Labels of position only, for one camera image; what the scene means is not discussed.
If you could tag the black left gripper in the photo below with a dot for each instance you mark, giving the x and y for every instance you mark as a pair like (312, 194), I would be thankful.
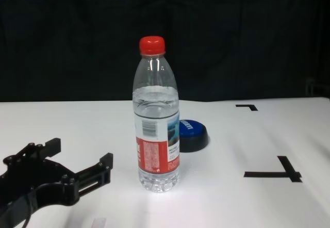
(31, 186)

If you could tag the clear water bottle red cap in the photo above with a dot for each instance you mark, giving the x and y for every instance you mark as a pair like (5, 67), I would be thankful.
(156, 109)

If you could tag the blue black round lid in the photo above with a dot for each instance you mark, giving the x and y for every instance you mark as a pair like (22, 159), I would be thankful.
(193, 135)

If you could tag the black curtain backdrop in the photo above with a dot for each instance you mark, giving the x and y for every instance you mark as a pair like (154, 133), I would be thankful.
(77, 32)

